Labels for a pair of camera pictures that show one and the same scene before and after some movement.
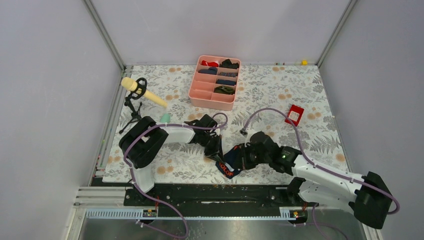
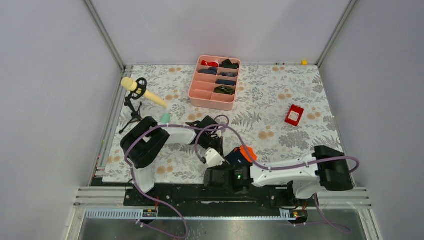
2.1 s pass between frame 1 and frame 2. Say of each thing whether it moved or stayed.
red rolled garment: stayed
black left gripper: stayed
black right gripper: moved
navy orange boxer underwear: stayed
